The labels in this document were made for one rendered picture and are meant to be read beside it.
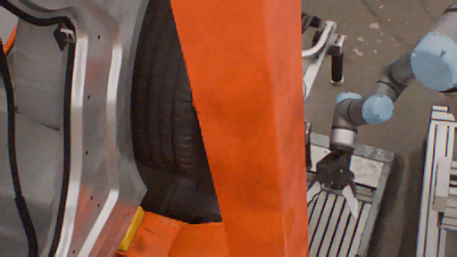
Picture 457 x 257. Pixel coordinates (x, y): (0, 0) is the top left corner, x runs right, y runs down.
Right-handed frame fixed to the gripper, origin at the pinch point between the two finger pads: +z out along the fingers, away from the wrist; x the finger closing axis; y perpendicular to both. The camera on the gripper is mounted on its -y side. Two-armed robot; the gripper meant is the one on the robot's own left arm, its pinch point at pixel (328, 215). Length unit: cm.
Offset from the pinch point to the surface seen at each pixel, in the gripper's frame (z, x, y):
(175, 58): -33, 41, -29
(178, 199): -4, 76, 51
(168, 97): -23, 42, -26
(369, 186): -26, 17, 98
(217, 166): 0, 6, -59
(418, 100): -70, 7, 120
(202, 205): -3, 67, 53
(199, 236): 11.9, 35.5, -4.0
